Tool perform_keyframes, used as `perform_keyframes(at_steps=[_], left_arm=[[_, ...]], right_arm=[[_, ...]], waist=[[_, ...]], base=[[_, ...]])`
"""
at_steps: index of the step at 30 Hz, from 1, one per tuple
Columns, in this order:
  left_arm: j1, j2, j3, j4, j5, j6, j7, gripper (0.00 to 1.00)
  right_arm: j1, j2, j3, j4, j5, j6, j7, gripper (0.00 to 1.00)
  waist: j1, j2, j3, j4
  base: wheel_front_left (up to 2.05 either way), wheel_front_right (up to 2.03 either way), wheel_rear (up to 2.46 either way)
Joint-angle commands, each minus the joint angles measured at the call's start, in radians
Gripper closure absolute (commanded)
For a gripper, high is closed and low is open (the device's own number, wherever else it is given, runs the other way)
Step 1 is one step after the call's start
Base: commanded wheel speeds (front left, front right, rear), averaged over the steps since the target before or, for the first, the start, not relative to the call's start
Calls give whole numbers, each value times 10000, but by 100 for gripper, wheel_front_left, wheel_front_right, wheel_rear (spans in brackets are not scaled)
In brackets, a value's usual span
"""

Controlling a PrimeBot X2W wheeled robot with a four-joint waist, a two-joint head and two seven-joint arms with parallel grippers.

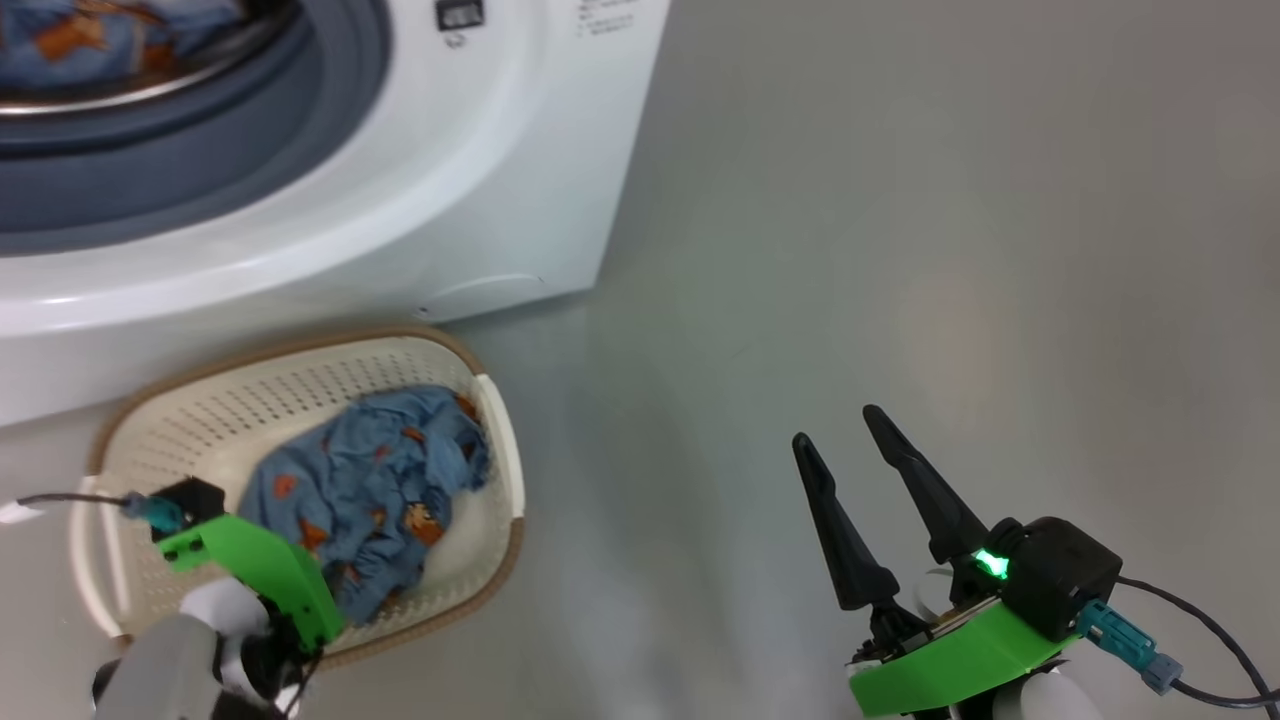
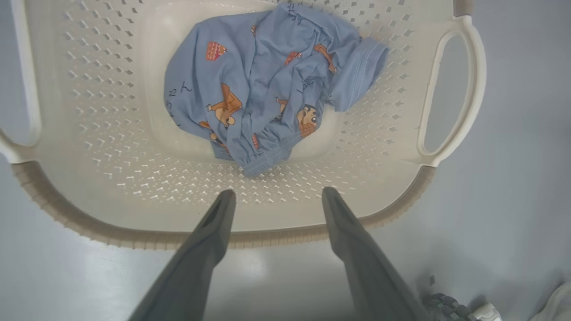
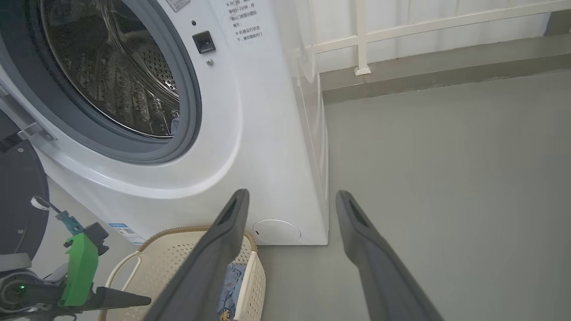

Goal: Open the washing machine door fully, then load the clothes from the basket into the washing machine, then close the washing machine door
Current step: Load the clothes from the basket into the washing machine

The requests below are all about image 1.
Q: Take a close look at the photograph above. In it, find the grey rubber door gasket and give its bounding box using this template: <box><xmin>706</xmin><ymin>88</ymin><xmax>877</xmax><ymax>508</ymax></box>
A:
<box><xmin>0</xmin><ymin>0</ymin><xmax>393</xmax><ymax>257</ymax></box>

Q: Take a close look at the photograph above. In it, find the left camera cable teal plug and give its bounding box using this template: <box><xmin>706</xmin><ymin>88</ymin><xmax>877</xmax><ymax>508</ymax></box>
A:
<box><xmin>15</xmin><ymin>490</ymin><xmax>186</xmax><ymax>533</ymax></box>

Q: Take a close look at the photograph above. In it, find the small printed text label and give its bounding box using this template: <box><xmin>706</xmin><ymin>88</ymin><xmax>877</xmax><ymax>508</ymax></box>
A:
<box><xmin>577</xmin><ymin>0</ymin><xmax>638</xmax><ymax>38</ymax></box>

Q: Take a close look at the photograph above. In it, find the cream perforated laundry basket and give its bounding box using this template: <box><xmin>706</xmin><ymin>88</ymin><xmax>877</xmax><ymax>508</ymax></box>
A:
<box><xmin>68</xmin><ymin>326</ymin><xmax>527</xmax><ymax>669</ymax></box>

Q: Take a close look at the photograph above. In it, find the blue bear print garment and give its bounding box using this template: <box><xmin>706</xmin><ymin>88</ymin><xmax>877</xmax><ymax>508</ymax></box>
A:
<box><xmin>238</xmin><ymin>385</ymin><xmax>491</xmax><ymax>626</ymax></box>
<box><xmin>0</xmin><ymin>0</ymin><xmax>246</xmax><ymax>91</ymax></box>

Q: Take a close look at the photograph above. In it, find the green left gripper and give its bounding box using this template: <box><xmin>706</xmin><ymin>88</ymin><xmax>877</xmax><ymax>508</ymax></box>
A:
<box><xmin>155</xmin><ymin>514</ymin><xmax>346</xmax><ymax>651</ymax></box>

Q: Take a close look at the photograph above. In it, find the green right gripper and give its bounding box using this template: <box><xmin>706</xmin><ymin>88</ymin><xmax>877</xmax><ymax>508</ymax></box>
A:
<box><xmin>792</xmin><ymin>404</ymin><xmax>1081</xmax><ymax>717</ymax></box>

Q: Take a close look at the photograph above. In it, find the white washing machine body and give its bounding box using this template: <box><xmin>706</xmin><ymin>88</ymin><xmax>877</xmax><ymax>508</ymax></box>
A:
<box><xmin>0</xmin><ymin>0</ymin><xmax>673</xmax><ymax>429</ymax></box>

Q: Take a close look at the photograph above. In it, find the round white filter cover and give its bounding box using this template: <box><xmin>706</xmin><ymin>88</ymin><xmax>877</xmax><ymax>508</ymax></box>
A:
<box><xmin>425</xmin><ymin>273</ymin><xmax>546</xmax><ymax>321</ymax></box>

